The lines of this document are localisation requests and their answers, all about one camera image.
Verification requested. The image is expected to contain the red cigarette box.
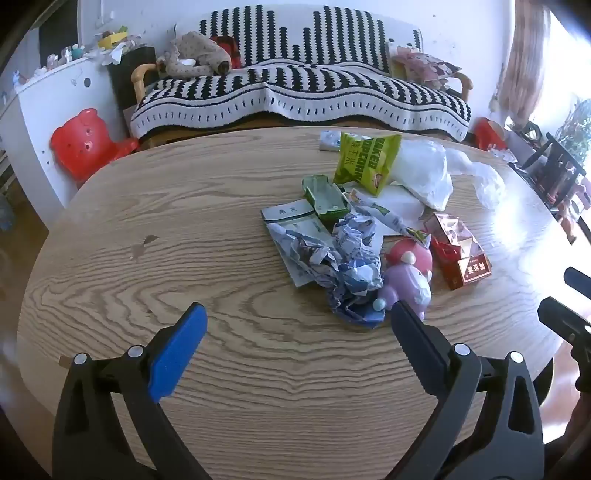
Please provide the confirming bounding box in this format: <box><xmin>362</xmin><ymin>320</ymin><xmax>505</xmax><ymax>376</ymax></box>
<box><xmin>434</xmin><ymin>240</ymin><xmax>492</xmax><ymax>291</ymax></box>

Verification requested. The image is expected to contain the green potted plant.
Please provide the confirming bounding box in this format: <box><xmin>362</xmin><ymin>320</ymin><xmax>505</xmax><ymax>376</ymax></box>
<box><xmin>556</xmin><ymin>97</ymin><xmax>591</xmax><ymax>162</ymax></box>

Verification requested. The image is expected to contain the white paper sheet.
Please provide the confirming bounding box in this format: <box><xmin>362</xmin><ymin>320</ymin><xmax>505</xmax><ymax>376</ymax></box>
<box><xmin>355</xmin><ymin>182</ymin><xmax>426</xmax><ymax>236</ymax></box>

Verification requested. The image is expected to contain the shiny red cigarette pack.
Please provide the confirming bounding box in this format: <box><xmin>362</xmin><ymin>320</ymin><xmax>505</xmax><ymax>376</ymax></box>
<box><xmin>422</xmin><ymin>212</ymin><xmax>476</xmax><ymax>259</ymax></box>

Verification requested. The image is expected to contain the dark wooden chair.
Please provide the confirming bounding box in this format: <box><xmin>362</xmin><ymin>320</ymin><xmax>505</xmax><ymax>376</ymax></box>
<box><xmin>508</xmin><ymin>131</ymin><xmax>589</xmax><ymax>217</ymax></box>

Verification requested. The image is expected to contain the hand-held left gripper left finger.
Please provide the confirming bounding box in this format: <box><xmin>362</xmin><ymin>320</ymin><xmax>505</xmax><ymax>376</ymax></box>
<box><xmin>52</xmin><ymin>302</ymin><xmax>213</xmax><ymax>480</ymax></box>

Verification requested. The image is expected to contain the brown plush toy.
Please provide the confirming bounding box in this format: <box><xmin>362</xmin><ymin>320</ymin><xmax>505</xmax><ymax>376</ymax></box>
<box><xmin>157</xmin><ymin>31</ymin><xmax>232</xmax><ymax>80</ymax></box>

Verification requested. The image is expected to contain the green white box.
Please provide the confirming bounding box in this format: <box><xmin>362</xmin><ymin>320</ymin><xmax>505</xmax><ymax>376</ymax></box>
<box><xmin>261</xmin><ymin>199</ymin><xmax>335</xmax><ymax>288</ymax></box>

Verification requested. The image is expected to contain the floral pink cushion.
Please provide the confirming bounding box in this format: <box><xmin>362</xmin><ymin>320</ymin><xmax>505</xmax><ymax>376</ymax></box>
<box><xmin>392</xmin><ymin>44</ymin><xmax>462</xmax><ymax>90</ymax></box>

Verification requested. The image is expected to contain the green carton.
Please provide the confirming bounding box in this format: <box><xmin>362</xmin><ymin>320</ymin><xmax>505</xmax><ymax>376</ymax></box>
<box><xmin>302</xmin><ymin>174</ymin><xmax>350</xmax><ymax>225</ymax></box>

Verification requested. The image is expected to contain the green popcorn bag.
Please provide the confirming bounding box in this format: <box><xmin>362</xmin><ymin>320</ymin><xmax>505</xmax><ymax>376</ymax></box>
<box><xmin>333</xmin><ymin>132</ymin><xmax>402</xmax><ymax>197</ymax></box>

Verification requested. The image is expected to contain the white plastic bag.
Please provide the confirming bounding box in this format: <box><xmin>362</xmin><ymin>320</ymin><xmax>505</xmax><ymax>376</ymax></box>
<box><xmin>390</xmin><ymin>140</ymin><xmax>454</xmax><ymax>210</ymax></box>

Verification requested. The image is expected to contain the pink purple toy figure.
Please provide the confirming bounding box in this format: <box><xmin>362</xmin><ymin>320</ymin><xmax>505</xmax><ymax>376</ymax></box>
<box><xmin>373</xmin><ymin>234</ymin><xmax>435</xmax><ymax>324</ymax></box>

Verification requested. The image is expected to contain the wooden sofa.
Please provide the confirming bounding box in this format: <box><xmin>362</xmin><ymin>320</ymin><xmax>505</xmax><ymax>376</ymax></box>
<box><xmin>130</xmin><ymin>62</ymin><xmax>474</xmax><ymax>151</ymax></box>

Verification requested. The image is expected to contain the blue white paper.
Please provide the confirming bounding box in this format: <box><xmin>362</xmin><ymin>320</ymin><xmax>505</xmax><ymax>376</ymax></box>
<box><xmin>268</xmin><ymin>213</ymin><xmax>386</xmax><ymax>329</ymax></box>

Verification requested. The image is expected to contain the red cushion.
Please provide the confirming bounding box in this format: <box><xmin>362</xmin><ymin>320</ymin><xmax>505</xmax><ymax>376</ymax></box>
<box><xmin>210</xmin><ymin>34</ymin><xmax>243</xmax><ymax>70</ymax></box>

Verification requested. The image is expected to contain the printed paper wrapper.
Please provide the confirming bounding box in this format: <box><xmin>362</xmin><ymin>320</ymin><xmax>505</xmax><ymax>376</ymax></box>
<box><xmin>346</xmin><ymin>188</ymin><xmax>428</xmax><ymax>241</ymax></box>

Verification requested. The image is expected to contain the clear plastic bag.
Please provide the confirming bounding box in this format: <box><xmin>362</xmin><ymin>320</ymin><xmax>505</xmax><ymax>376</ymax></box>
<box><xmin>445</xmin><ymin>148</ymin><xmax>506</xmax><ymax>208</ymax></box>

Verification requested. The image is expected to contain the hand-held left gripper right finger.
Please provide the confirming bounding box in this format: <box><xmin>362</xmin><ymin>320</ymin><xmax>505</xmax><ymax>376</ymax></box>
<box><xmin>390</xmin><ymin>300</ymin><xmax>546</xmax><ymax>480</ymax></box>

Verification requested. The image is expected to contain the black white striped sofa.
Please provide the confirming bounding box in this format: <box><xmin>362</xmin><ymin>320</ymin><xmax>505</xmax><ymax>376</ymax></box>
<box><xmin>130</xmin><ymin>6</ymin><xmax>472</xmax><ymax>141</ymax></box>

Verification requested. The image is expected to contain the red bear plastic stool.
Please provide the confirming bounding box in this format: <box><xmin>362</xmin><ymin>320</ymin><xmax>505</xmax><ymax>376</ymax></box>
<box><xmin>50</xmin><ymin>108</ymin><xmax>139</xmax><ymax>183</ymax></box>

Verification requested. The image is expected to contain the red bag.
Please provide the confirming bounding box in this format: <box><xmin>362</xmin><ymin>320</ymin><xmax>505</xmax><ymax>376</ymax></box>
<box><xmin>473</xmin><ymin>117</ymin><xmax>509</xmax><ymax>153</ymax></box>

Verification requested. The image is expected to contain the white cabinet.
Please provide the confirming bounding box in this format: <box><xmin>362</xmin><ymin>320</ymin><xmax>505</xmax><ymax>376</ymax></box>
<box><xmin>0</xmin><ymin>55</ymin><xmax>130</xmax><ymax>227</ymax></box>

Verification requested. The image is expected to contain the beige patterned curtain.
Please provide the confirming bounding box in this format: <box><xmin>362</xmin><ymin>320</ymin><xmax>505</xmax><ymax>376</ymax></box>
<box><xmin>499</xmin><ymin>0</ymin><xmax>552</xmax><ymax>132</ymax></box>

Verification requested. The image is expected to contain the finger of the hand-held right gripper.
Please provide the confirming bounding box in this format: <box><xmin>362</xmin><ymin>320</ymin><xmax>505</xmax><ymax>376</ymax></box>
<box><xmin>564</xmin><ymin>267</ymin><xmax>591</xmax><ymax>301</ymax></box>
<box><xmin>538</xmin><ymin>298</ymin><xmax>591</xmax><ymax>344</ymax></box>

